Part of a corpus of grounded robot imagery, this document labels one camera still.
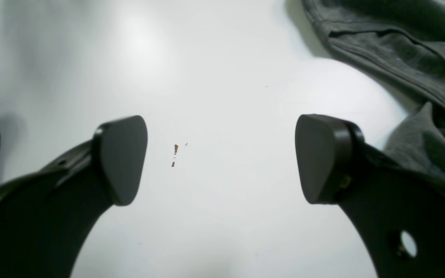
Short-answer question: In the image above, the dark grey T-shirt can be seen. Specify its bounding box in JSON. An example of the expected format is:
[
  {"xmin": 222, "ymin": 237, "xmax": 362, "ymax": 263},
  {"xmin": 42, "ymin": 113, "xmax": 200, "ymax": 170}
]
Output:
[{"xmin": 302, "ymin": 0, "xmax": 445, "ymax": 182}]

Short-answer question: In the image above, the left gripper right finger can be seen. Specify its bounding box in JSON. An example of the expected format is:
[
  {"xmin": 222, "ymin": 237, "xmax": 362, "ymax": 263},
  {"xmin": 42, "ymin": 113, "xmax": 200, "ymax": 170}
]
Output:
[{"xmin": 295, "ymin": 114, "xmax": 445, "ymax": 278}]

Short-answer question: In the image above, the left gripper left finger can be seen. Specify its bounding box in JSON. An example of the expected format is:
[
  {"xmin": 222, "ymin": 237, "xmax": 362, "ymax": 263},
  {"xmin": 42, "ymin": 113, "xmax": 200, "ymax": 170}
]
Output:
[{"xmin": 0, "ymin": 115, "xmax": 148, "ymax": 278}]

